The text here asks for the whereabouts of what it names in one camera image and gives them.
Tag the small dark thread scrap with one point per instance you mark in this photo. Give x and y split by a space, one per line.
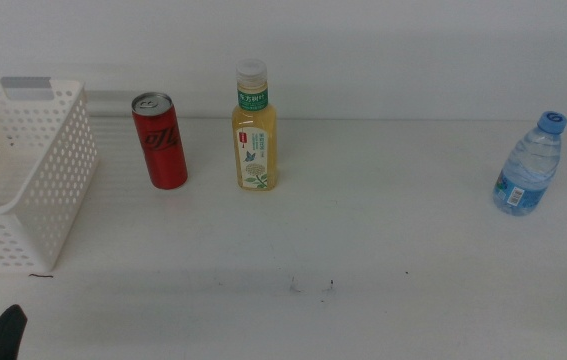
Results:
40 275

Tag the yellow tea bottle green label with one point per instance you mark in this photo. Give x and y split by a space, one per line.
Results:
255 150

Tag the white perforated plastic basket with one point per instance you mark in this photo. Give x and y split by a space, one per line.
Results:
70 165

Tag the red cola can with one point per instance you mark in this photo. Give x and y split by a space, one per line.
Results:
163 150

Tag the clear water bottle blue cap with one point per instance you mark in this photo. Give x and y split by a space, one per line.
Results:
530 165

